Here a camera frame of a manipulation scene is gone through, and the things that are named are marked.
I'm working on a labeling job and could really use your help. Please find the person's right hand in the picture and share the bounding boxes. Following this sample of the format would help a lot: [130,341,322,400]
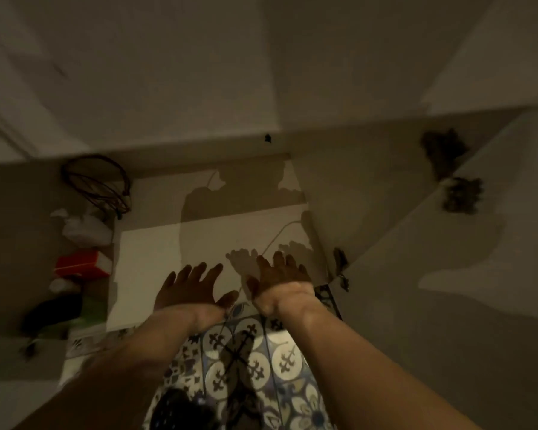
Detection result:
[246,251,318,317]

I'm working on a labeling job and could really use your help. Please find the person's left hand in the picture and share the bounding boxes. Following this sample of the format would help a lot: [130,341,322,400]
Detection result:
[154,262,240,333]

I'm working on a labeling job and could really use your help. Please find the person's left forearm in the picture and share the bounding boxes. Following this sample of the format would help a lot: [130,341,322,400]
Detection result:
[13,303,227,430]

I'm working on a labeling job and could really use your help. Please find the person's right forearm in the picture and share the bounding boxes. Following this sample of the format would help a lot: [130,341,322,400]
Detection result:
[254,282,481,430]

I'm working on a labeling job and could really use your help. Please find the small dark dust clump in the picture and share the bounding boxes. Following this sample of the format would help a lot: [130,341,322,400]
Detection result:
[332,247,350,292]

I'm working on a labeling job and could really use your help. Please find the green packet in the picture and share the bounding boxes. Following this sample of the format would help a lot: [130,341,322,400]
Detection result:
[66,294,109,331]

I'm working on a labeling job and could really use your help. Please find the red and white box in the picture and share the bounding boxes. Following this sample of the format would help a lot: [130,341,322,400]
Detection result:
[55,250,114,280]

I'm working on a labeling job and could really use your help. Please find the white plastic bag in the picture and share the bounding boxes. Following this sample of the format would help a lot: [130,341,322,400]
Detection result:
[50,208,114,248]

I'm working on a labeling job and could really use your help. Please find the white bottle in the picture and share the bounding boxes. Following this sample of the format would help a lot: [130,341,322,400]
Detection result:
[48,278,82,294]

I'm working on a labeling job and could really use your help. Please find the black bag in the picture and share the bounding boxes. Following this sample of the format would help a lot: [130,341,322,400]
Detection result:
[21,293,84,338]

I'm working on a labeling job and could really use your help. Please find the dark dotted garment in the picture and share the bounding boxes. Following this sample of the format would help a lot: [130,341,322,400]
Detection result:
[149,388,222,430]

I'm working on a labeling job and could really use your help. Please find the thin white cord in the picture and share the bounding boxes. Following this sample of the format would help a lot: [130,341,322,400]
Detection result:
[261,218,304,261]

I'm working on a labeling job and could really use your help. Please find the coiled black cable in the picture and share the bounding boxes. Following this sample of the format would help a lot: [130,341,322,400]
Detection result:
[61,154,132,220]

